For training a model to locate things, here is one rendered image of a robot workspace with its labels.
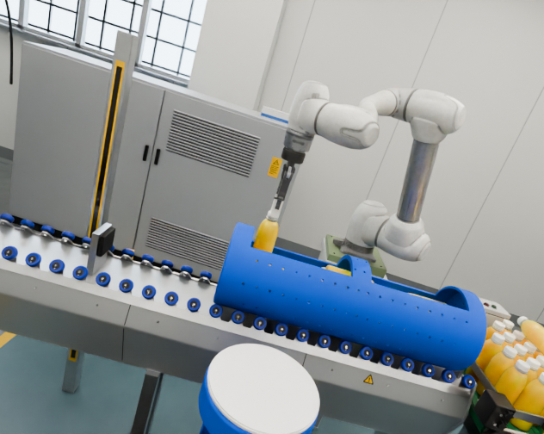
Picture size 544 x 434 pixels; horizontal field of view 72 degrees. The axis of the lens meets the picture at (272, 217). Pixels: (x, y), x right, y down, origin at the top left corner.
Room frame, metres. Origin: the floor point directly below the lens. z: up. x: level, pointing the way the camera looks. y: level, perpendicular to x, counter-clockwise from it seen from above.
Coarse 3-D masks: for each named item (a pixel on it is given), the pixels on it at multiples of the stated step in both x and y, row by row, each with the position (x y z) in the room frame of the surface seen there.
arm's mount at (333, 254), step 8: (328, 240) 1.87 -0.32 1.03; (328, 248) 1.76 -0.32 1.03; (336, 248) 1.79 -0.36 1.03; (376, 248) 1.96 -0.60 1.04; (328, 256) 1.69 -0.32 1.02; (336, 256) 1.68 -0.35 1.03; (376, 256) 1.84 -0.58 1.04; (376, 264) 1.72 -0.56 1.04; (384, 264) 1.75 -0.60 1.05; (376, 272) 1.68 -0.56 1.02; (384, 272) 1.68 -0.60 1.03
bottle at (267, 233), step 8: (264, 224) 1.19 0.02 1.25; (272, 224) 1.19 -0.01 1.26; (264, 232) 1.18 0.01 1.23; (272, 232) 1.19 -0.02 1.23; (256, 240) 1.20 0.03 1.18; (264, 240) 1.18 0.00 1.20; (272, 240) 1.19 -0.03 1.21; (256, 248) 1.19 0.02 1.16; (264, 248) 1.18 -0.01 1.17; (272, 248) 1.20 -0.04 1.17
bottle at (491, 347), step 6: (486, 342) 1.25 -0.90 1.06; (492, 342) 1.24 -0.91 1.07; (486, 348) 1.24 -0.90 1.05; (492, 348) 1.23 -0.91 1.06; (498, 348) 1.23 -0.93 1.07; (480, 354) 1.24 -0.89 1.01; (486, 354) 1.23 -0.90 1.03; (492, 354) 1.22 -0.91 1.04; (480, 360) 1.23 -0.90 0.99; (486, 360) 1.22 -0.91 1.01; (480, 366) 1.22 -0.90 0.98; (468, 372) 1.24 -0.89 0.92; (474, 378) 1.22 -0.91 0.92
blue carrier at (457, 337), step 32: (256, 256) 1.06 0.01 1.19; (288, 256) 1.30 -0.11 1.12; (352, 256) 1.23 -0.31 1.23; (224, 288) 1.02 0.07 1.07; (256, 288) 1.02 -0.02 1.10; (288, 288) 1.04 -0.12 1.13; (320, 288) 1.05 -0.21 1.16; (352, 288) 1.08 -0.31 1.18; (384, 288) 1.10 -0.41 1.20; (416, 288) 1.34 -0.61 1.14; (448, 288) 1.30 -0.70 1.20; (288, 320) 1.06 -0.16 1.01; (320, 320) 1.05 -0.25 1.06; (352, 320) 1.05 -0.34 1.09; (384, 320) 1.06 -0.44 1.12; (416, 320) 1.07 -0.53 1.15; (448, 320) 1.09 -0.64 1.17; (480, 320) 1.12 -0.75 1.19; (416, 352) 1.08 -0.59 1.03; (448, 352) 1.07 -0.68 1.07
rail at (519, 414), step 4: (516, 412) 1.02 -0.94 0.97; (520, 412) 1.02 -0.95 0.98; (524, 412) 1.03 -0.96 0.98; (528, 412) 1.03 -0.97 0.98; (516, 416) 1.02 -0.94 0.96; (520, 416) 1.03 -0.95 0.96; (524, 416) 1.03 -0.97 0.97; (528, 416) 1.03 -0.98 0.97; (532, 416) 1.03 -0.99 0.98; (536, 416) 1.03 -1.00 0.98; (540, 416) 1.03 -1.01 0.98; (524, 420) 1.03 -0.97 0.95; (528, 420) 1.03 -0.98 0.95; (532, 420) 1.03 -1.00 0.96; (536, 420) 1.03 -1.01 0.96; (540, 420) 1.03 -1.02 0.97; (536, 424) 1.03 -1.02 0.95; (540, 424) 1.03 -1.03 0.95
